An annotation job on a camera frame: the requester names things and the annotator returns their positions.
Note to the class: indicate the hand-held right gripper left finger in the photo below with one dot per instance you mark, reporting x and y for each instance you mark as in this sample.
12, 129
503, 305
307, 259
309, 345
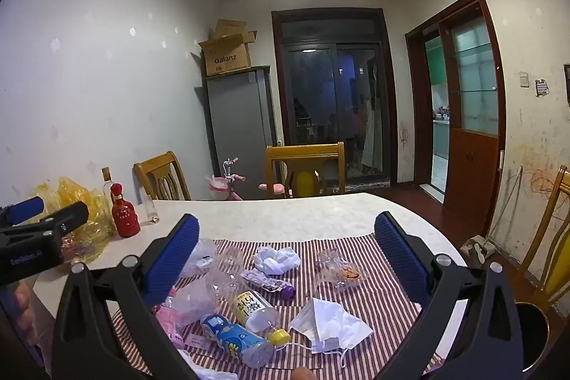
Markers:
173, 260

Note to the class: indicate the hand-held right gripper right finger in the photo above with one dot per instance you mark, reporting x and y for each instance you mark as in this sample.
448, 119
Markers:
400, 260

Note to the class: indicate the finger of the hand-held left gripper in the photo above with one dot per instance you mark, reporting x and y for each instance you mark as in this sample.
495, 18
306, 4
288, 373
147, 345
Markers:
67, 217
24, 208

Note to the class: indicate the purple pouch with purple cap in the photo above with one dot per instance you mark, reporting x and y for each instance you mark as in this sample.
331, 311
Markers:
267, 282

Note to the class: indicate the black bin with gold rim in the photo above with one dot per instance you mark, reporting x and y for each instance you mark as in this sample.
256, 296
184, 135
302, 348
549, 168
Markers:
532, 335

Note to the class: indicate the person's left hand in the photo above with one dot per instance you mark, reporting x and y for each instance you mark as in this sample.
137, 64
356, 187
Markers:
24, 308

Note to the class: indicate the yellow plastic bag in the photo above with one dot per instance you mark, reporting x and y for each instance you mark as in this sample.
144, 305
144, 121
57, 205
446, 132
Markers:
84, 202

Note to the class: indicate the small clear plastic bag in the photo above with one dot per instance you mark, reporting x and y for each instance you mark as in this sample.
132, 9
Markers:
202, 253

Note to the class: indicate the crumpled clear plastic wrap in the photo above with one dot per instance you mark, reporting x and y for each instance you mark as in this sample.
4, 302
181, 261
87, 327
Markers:
200, 295

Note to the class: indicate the clear bottle with gold cap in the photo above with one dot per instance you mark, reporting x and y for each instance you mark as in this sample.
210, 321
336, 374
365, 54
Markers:
107, 188

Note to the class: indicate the small clear glass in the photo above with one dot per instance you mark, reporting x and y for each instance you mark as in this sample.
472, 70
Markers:
152, 211

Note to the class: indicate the clear plastic snack container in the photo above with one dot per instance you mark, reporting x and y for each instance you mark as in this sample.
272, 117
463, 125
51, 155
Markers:
345, 273

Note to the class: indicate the red ceramic bottle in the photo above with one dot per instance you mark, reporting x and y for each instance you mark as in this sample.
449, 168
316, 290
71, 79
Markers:
124, 217

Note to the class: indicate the pink snack packet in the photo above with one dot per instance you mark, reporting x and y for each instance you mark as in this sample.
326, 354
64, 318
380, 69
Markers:
169, 322

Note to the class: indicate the grey flat mop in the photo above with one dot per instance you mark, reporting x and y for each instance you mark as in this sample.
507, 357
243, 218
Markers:
478, 248

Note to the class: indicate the pink child's bicycle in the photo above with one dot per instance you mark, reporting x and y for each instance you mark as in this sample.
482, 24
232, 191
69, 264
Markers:
231, 191

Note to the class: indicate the red white striped cloth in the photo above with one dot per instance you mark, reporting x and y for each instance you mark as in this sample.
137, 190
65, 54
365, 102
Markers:
307, 255

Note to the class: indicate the clear bottle with yellow cap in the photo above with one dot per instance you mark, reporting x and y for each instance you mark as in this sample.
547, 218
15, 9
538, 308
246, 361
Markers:
254, 308

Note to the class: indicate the white face mask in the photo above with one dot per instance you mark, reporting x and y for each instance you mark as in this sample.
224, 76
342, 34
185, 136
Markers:
329, 324

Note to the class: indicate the wooden chair with oval back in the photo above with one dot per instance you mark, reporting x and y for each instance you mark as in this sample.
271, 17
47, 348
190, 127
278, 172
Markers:
156, 163

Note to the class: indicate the blue cartoon plastic bottle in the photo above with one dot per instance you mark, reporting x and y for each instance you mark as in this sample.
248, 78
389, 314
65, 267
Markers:
231, 340

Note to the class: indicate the crumpled white tissue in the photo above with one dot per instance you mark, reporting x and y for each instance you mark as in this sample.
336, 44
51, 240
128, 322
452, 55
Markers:
276, 260

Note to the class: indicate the wooden door with glass panel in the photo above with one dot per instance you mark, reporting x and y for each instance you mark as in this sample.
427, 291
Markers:
472, 166

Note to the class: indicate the wooden chair with yellow cushion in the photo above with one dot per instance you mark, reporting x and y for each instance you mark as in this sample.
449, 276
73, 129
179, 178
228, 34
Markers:
305, 152

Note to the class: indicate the grey refrigerator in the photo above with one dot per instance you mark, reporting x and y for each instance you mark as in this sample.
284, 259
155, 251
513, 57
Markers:
238, 126

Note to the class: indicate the curved wooden chair yellow cushion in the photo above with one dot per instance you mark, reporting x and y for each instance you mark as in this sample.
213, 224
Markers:
559, 273

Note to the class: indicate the dark glass sliding door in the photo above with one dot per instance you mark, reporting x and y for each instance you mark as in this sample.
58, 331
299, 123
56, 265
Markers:
311, 95

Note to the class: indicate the green kitchen cabinet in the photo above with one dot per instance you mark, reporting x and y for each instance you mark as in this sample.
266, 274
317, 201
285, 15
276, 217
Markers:
436, 64

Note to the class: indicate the open cardboard box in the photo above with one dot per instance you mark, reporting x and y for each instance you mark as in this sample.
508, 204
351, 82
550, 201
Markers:
227, 55

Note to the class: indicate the wooden doorway frame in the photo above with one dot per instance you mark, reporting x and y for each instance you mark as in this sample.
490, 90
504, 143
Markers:
414, 113

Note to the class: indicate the white light switch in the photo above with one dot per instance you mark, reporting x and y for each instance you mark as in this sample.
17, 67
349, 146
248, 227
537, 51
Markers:
523, 79

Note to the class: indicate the broken white wall socket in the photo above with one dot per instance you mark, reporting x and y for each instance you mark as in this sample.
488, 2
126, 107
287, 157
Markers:
541, 88

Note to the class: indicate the dark wall panel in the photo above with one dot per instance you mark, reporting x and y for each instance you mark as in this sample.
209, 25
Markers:
567, 81

